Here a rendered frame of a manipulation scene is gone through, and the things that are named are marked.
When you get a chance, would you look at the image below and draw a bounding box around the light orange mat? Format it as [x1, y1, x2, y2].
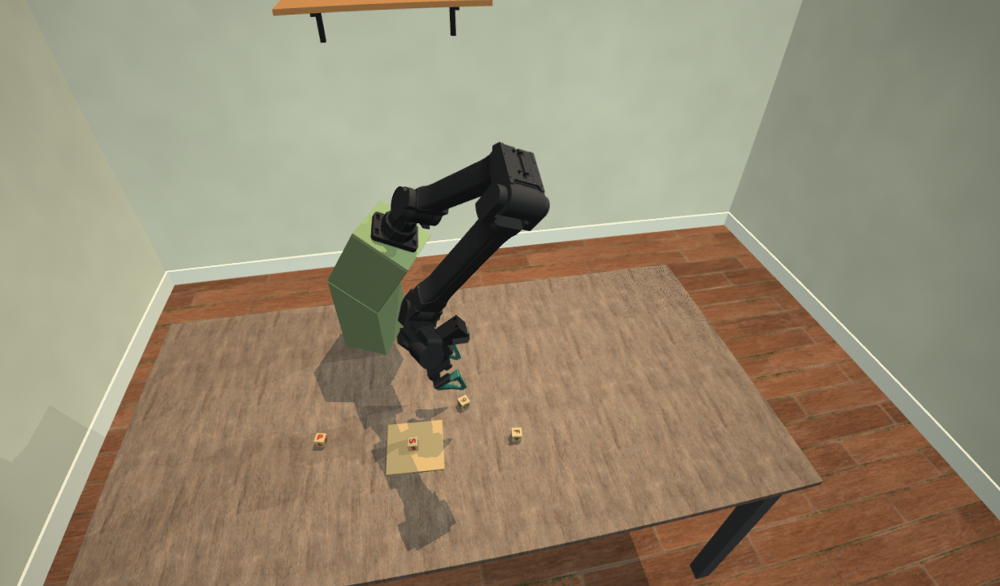
[386, 420, 445, 475]

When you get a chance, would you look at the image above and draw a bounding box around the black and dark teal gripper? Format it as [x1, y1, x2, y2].
[427, 345, 467, 391]

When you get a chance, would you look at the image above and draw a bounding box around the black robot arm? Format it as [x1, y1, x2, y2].
[371, 142, 550, 370]

